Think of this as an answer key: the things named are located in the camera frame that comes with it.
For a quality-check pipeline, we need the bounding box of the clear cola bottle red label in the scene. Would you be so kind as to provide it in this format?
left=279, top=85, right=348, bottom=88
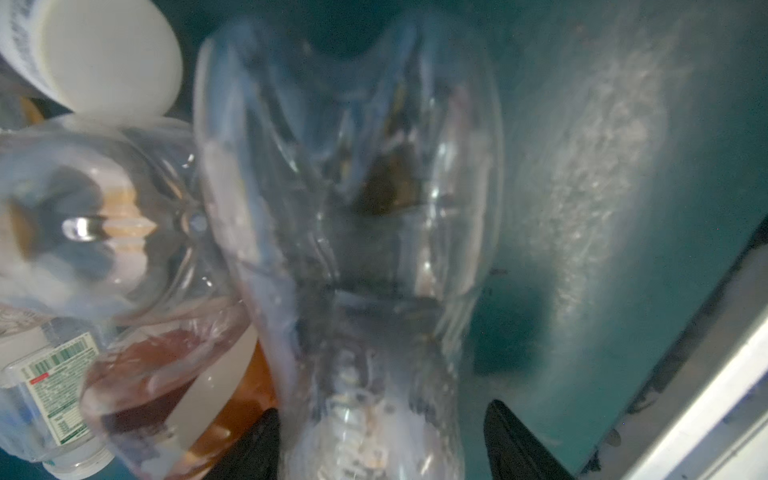
left=194, top=11, right=504, bottom=479

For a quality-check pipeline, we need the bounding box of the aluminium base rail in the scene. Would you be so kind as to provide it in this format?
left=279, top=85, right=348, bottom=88
left=584, top=246, right=767, bottom=479

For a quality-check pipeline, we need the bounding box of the small bottle orange label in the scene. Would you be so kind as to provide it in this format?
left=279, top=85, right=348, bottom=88
left=1, top=313, right=117, bottom=479

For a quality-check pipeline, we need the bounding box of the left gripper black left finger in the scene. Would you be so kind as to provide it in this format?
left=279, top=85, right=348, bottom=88
left=203, top=408, right=280, bottom=480

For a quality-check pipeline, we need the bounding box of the square bottle lime label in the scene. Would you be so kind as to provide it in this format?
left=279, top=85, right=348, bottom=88
left=1, top=0, right=184, bottom=116

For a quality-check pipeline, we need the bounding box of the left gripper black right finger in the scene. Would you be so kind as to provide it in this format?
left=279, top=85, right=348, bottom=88
left=483, top=399, right=574, bottom=480

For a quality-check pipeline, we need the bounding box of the amber tea bottle white cap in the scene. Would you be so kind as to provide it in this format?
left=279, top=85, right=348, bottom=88
left=79, top=302, right=277, bottom=479

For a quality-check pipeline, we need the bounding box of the yellow cap red label bottle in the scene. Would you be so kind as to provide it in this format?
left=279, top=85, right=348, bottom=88
left=1, top=114, right=237, bottom=326

